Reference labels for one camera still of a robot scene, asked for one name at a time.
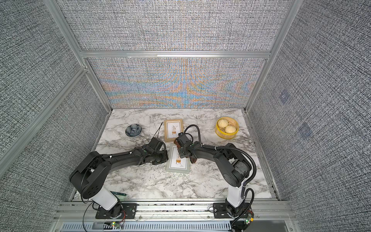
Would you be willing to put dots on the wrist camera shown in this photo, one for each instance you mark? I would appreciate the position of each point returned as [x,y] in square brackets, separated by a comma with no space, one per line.
[184,140]
[155,145]

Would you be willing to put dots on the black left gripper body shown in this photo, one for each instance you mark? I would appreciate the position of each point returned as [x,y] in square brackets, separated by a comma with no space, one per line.
[159,158]

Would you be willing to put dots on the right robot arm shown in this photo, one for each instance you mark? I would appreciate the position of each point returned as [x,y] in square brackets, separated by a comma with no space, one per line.
[236,167]

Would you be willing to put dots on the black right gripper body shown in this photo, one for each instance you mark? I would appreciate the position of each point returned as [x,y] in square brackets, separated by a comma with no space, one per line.
[182,152]

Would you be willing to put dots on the white steamed bun back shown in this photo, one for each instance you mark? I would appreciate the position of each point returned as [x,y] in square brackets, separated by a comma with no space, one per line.
[222,123]

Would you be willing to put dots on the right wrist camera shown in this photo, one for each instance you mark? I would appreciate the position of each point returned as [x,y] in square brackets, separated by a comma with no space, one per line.
[184,140]

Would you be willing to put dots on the grey flower shaped dish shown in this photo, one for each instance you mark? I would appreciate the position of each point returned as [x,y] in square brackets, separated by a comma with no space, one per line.
[133,130]

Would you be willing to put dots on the yellow rimmed bamboo steamer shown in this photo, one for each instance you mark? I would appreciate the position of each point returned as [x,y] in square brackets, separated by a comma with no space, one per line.
[221,132]

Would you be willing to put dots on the white steamed bun front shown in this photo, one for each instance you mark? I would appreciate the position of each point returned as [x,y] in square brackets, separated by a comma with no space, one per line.
[230,129]

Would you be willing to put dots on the white steamed bun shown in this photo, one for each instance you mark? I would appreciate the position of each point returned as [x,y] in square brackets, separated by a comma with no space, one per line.
[222,123]
[230,129]

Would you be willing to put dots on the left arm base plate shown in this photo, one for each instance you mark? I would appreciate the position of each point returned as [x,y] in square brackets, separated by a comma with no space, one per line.
[118,211]

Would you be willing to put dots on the grey green picture frame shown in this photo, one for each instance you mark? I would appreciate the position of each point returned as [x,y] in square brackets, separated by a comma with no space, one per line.
[175,163]

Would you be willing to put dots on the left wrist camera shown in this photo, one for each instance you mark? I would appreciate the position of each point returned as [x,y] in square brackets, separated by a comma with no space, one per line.
[155,145]

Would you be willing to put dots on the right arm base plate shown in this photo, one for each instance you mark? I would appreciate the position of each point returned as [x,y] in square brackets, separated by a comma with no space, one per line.
[220,211]

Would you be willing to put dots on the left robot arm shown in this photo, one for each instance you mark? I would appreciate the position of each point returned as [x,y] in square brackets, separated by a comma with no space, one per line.
[90,175]

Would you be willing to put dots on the light wood picture frame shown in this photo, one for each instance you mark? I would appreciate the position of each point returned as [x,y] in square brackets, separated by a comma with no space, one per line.
[172,128]

